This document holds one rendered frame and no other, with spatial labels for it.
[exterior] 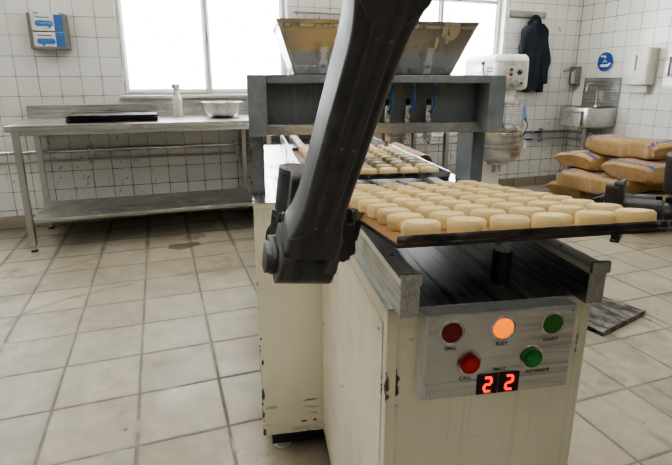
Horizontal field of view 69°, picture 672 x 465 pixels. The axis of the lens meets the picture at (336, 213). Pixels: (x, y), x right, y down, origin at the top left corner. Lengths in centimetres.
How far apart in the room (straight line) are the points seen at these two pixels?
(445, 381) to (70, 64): 411
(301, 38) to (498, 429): 102
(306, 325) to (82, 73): 343
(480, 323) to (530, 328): 8
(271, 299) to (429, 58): 83
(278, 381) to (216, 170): 321
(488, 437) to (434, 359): 21
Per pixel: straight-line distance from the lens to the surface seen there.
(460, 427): 89
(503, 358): 81
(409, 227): 61
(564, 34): 619
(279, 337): 152
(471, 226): 63
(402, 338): 76
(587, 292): 83
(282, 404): 164
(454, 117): 154
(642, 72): 560
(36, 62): 459
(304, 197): 50
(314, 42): 139
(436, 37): 146
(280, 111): 141
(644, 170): 449
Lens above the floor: 116
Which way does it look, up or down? 15 degrees down
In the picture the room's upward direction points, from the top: straight up
